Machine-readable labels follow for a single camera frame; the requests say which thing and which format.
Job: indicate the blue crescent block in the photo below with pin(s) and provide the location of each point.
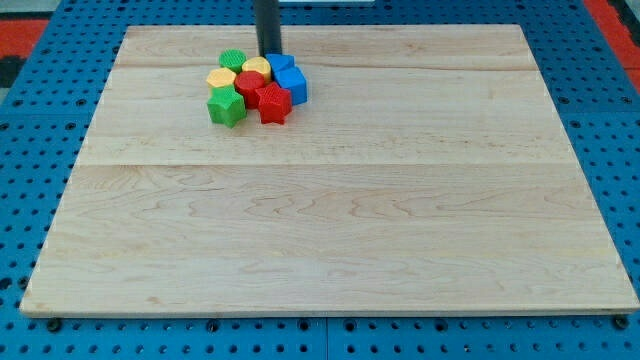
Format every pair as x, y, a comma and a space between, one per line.
280, 62

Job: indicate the green circle block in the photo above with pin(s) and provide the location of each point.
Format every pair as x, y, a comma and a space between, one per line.
232, 59

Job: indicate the red circle block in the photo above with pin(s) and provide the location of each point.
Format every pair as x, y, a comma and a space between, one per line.
246, 84

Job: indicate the yellow hexagon block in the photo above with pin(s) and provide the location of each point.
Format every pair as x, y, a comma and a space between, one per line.
220, 77

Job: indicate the blue cube block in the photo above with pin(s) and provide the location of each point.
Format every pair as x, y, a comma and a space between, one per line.
293, 79

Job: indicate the green star block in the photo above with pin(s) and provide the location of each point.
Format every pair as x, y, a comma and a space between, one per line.
226, 106

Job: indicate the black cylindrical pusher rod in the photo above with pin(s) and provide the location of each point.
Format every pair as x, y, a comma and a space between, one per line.
268, 26

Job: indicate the red star block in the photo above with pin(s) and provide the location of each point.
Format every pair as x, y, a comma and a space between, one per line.
274, 104

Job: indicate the yellow heart block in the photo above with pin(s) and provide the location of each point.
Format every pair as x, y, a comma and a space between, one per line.
260, 65

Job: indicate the light wooden board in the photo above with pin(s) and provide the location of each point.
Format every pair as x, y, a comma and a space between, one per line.
428, 174

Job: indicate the blue perforated metal table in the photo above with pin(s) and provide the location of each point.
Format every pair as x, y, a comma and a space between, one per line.
49, 107

